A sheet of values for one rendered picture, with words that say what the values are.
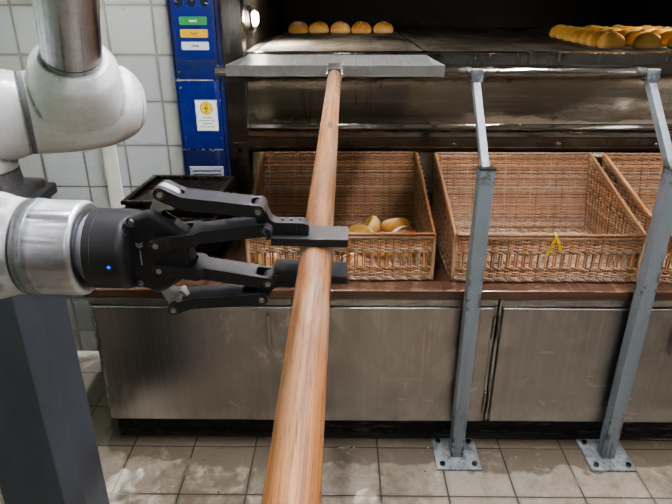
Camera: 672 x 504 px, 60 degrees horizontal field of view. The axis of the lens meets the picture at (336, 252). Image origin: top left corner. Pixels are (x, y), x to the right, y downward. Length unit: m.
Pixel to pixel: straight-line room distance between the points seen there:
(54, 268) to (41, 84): 0.64
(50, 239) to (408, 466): 1.57
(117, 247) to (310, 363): 0.23
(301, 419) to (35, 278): 0.31
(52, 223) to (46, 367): 0.81
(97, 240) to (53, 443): 0.94
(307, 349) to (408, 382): 1.48
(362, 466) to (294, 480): 1.64
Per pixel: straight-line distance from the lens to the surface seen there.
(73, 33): 1.08
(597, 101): 2.24
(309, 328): 0.41
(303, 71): 1.53
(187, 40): 2.07
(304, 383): 0.37
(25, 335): 1.30
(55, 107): 1.16
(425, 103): 2.09
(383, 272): 1.73
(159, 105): 2.16
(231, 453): 2.02
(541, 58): 2.15
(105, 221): 0.56
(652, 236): 1.77
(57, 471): 1.50
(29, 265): 0.57
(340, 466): 1.95
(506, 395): 1.95
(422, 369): 1.84
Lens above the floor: 1.36
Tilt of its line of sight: 24 degrees down
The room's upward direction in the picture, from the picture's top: straight up
